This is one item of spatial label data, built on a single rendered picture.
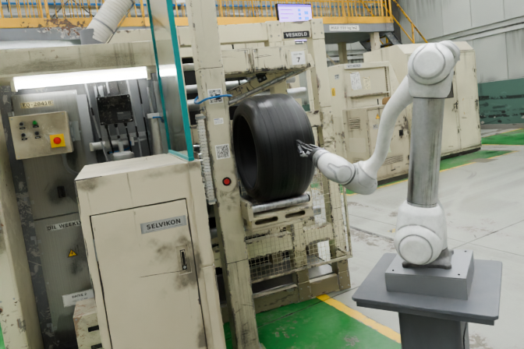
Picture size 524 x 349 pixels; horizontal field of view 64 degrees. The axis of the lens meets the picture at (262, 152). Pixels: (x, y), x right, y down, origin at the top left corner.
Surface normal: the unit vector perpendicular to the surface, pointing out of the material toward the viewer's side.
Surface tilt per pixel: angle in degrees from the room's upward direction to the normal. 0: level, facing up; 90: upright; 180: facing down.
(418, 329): 90
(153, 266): 90
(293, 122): 64
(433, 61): 85
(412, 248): 97
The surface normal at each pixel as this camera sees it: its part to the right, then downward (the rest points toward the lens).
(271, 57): 0.33, 0.05
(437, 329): -0.51, 0.15
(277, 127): 0.26, -0.36
